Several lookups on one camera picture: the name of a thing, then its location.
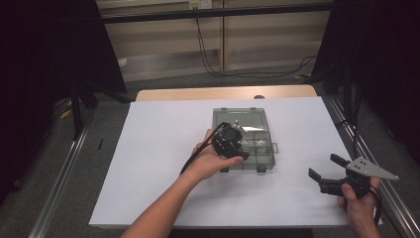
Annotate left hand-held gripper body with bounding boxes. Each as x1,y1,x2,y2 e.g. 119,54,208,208
212,120,248,159

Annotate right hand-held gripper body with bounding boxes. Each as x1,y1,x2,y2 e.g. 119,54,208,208
345,156,399,199

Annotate grey transparent compartment box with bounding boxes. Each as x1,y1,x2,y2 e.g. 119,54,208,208
212,107,280,174

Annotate person's left hand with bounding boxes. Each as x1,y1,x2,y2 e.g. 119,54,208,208
180,128,246,182

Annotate person's right hand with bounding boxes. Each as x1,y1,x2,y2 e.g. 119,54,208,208
337,177,382,229

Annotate wooden table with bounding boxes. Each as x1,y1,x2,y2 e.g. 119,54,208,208
136,84,318,102

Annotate white table mat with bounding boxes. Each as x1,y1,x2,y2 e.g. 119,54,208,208
88,96,380,230

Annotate black curtain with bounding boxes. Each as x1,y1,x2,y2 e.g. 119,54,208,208
0,0,128,202
311,0,420,165

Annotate black horizontal bar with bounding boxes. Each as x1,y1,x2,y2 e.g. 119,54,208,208
100,3,333,24

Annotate black metal stand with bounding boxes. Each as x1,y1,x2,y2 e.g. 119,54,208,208
69,78,84,141

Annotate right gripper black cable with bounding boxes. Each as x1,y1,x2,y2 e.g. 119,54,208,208
369,184,384,228

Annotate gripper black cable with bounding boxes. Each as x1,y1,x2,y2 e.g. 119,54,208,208
369,184,384,228
179,121,230,176

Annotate metal floor rail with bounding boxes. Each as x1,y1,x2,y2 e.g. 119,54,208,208
28,127,90,238
325,95,420,238

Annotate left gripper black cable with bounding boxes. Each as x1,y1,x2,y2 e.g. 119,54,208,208
179,121,230,176

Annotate black wall cables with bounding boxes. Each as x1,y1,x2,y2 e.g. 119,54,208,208
195,18,318,79

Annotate white wall socket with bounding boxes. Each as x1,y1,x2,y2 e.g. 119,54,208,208
188,0,213,10

